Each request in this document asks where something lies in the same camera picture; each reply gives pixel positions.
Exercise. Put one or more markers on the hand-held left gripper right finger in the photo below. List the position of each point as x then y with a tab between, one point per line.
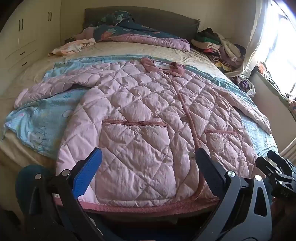
208	166

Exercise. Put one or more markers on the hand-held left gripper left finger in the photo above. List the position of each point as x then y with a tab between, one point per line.
89	166

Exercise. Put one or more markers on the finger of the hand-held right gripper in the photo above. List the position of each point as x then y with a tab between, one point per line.
277	157
263	165

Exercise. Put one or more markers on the pink quilted jacket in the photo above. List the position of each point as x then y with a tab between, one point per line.
138	129

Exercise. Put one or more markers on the white bag of clothes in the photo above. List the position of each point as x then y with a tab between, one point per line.
245	84

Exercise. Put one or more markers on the pile of mixed clothes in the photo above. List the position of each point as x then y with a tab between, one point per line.
215	46

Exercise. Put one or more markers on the white radiator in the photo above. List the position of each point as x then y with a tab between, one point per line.
289	150

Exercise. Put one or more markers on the colourful cloth heap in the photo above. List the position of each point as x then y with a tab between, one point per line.
292	104

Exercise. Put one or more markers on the blue cartoon print sheet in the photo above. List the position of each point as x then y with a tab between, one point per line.
41	120

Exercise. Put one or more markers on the person's teal pants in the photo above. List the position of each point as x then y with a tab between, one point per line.
23	185

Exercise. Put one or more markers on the window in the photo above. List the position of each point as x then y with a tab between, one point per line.
282	58

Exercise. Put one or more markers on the white curtain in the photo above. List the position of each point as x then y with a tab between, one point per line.
256	46

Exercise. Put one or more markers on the peach and white cloth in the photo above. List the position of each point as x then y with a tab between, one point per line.
69	47

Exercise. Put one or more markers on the bed with beige sheet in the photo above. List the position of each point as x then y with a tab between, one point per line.
129	49

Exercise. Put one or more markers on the pink pillow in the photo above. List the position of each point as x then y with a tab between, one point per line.
84	33

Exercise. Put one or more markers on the dark floral quilt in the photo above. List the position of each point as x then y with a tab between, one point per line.
120	31

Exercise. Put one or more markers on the cream wardrobe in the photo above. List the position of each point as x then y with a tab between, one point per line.
27	41

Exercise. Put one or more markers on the grey padded headboard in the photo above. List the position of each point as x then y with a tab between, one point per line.
161	20

